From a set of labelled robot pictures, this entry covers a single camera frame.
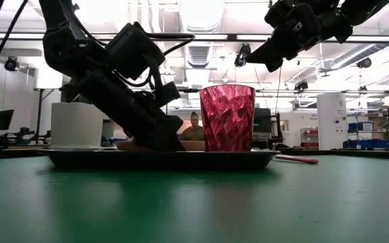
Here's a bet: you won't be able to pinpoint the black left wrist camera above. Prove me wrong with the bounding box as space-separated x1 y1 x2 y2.
105 21 166 81

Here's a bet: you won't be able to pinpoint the blue storage bin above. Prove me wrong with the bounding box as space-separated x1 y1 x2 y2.
348 121 375 132
347 139 389 150

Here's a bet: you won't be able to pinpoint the red shelf bins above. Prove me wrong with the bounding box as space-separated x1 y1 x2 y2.
301 127 319 149

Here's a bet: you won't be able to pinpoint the small black monitor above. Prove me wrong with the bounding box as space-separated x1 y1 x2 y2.
0 109 15 132

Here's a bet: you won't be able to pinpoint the red pen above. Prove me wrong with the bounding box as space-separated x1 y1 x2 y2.
275 154 320 165

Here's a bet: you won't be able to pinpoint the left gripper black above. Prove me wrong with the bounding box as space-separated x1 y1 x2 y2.
61 72 186 152

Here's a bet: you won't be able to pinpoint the red faceted plastic cup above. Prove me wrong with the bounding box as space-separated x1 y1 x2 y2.
199 84 257 153

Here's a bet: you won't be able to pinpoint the seated person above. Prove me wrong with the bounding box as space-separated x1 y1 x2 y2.
179 111 206 142

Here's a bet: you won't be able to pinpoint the white square plant pot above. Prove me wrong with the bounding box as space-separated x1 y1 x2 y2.
49 102 105 150

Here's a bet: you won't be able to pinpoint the black overhead rig beam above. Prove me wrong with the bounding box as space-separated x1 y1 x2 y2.
0 32 389 44

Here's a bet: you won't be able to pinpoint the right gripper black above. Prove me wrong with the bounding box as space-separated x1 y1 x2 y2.
244 0 355 74

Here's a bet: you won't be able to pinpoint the brown wooden plate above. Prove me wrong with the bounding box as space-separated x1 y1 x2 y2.
115 140 207 152

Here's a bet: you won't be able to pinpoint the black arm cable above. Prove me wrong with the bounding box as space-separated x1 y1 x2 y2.
0 0 30 102

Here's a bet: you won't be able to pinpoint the dark serving tray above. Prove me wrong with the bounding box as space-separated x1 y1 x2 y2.
41 148 280 171

